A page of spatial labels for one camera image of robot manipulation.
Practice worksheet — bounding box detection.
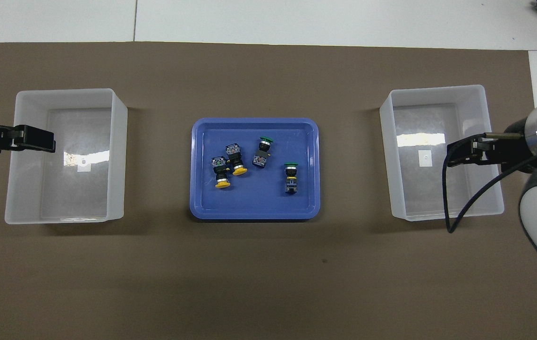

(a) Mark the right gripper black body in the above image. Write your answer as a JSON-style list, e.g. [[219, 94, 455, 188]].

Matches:
[[483, 118, 533, 173]]

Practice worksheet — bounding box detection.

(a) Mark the green push button switch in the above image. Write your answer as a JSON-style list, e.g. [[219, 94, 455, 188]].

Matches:
[[284, 162, 299, 194], [253, 136, 275, 169]]

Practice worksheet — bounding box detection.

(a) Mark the yellow push button switch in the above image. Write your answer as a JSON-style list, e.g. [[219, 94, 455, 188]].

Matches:
[[225, 144, 249, 176], [211, 156, 232, 190]]

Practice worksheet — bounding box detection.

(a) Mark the translucent white plastic box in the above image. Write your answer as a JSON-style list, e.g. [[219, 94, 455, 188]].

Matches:
[[4, 88, 128, 225], [379, 85, 505, 221]]

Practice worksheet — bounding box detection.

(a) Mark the blue plastic tray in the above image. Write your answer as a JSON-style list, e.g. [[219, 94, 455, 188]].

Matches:
[[189, 117, 321, 221]]

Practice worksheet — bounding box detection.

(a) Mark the brown table mat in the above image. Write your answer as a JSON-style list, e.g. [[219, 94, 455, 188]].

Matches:
[[0, 42, 537, 340]]

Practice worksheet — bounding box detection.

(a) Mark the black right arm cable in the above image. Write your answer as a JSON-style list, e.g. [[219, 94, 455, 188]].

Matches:
[[442, 133, 537, 234]]

